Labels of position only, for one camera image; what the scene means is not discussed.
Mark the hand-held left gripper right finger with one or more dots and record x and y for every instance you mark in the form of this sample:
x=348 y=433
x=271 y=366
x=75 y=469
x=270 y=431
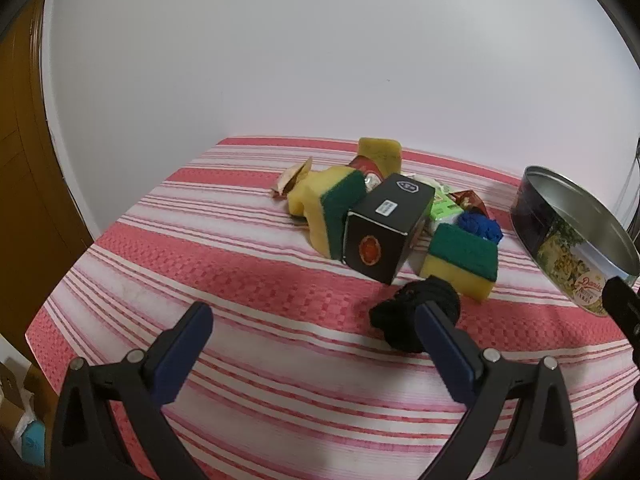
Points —
x=447 y=355

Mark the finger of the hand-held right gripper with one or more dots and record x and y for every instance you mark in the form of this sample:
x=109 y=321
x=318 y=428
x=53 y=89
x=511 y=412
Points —
x=625 y=310

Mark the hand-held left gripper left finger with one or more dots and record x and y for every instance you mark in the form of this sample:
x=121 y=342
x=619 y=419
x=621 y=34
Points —
x=180 y=355

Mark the black yarn ball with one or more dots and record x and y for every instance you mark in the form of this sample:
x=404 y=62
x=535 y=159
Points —
x=395 y=320

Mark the round metal cookie tin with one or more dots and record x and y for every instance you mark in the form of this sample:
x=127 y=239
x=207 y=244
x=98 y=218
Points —
x=560 y=240

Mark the yellow sponge green scourer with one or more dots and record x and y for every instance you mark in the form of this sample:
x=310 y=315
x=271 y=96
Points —
x=300 y=200
x=340 y=210
x=460 y=260
x=380 y=155

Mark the blue cloth ball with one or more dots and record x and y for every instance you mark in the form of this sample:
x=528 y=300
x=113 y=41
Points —
x=480 y=227

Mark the black cardboard box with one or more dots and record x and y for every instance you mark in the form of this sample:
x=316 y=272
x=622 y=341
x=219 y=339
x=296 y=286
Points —
x=385 y=230

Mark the red snack packet white label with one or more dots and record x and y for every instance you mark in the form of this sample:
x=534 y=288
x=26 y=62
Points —
x=364 y=166

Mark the red white striped tablecloth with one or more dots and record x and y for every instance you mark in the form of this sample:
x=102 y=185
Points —
x=250 y=285

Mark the green tissue pack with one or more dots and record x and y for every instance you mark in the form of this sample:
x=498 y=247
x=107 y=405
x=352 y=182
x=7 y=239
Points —
x=445 y=210

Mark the light blue object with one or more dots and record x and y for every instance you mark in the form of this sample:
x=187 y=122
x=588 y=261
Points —
x=32 y=442

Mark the beige paper packet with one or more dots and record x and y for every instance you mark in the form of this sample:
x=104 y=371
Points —
x=290 y=180

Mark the brown wooden door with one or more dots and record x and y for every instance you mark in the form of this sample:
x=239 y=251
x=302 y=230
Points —
x=30 y=185

